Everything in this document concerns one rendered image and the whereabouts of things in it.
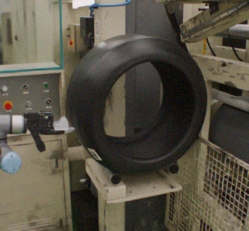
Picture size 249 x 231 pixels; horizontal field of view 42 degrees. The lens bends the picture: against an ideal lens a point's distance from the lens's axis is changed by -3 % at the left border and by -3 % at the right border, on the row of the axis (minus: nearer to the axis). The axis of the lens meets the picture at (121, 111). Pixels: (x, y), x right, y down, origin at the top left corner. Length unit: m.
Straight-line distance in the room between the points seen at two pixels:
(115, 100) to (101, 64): 0.49
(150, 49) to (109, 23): 0.42
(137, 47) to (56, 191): 1.23
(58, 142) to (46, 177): 0.24
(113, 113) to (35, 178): 0.71
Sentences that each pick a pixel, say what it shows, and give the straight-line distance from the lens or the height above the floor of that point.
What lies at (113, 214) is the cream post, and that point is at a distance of 1.99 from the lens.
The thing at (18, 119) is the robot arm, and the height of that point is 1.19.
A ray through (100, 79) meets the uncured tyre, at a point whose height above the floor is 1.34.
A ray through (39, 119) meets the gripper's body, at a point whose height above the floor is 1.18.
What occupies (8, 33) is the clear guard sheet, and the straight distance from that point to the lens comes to 1.96.
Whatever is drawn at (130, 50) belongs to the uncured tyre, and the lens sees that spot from 1.29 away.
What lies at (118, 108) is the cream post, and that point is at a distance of 1.74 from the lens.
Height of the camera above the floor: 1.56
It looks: 16 degrees down
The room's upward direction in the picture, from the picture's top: straight up
